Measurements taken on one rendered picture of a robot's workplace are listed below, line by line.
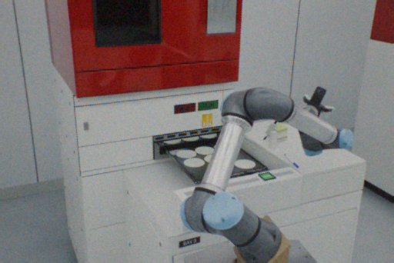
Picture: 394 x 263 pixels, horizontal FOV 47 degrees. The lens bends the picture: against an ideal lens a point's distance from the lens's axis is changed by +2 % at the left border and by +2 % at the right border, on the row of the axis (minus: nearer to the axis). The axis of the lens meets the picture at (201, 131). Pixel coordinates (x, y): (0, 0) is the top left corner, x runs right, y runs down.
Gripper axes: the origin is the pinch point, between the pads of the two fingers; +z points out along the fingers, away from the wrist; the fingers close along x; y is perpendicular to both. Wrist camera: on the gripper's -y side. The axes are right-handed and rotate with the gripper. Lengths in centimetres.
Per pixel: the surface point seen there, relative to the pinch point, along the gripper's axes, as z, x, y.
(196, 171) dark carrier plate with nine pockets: -38, -32, 45
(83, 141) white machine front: -53, -84, 52
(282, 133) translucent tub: -0.3, -9.1, 22.7
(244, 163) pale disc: -19.9, -16.9, 37.9
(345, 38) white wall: 261, -28, -1
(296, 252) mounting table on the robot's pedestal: -65, 22, 38
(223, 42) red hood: -7, -53, -7
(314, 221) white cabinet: -24, 23, 45
